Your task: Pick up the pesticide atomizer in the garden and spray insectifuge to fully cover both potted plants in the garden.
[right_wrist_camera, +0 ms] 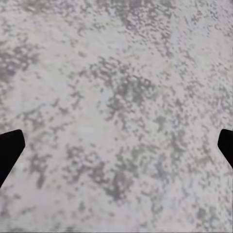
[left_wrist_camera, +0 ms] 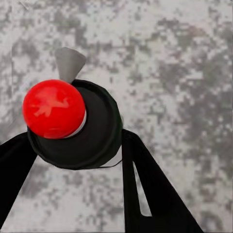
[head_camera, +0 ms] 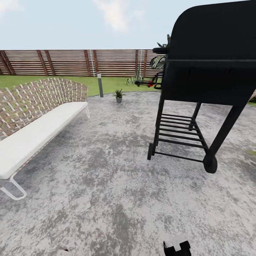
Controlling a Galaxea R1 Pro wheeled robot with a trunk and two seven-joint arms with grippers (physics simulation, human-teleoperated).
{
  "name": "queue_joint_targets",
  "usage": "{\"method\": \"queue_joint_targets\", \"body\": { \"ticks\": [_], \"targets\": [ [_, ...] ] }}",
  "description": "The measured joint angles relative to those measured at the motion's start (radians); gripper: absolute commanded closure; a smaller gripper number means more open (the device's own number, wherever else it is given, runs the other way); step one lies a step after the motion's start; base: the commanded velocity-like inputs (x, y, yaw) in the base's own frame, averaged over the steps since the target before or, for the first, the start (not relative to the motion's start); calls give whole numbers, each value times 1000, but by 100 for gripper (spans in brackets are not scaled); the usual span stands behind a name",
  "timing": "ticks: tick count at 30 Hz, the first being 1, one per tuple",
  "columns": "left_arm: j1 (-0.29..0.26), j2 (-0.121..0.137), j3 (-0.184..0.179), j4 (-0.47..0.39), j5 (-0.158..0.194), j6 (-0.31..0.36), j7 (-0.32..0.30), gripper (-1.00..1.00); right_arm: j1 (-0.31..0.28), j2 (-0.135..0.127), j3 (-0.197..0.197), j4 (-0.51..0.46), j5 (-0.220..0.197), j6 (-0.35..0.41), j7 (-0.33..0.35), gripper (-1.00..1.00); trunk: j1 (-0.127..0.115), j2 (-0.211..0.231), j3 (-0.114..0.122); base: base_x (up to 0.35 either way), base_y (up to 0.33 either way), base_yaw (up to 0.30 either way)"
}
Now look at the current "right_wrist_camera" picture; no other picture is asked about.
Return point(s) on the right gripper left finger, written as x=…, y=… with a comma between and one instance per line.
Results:
x=12, y=145

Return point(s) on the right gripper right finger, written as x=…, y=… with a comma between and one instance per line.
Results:
x=225, y=144

